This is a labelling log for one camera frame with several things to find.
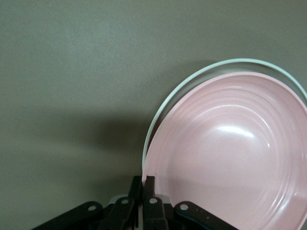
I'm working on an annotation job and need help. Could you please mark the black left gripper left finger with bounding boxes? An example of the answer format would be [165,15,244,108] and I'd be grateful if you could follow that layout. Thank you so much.
[105,176,142,230]

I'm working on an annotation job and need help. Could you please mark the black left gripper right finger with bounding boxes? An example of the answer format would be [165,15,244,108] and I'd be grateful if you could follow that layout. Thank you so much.
[142,176,169,230]

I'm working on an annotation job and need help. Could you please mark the pink shallow bowl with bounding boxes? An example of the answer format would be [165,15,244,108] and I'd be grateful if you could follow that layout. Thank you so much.
[141,73,307,230]

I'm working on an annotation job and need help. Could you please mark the beige shallow bowl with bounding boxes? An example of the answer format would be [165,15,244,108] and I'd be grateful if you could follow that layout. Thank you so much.
[142,58,307,168]

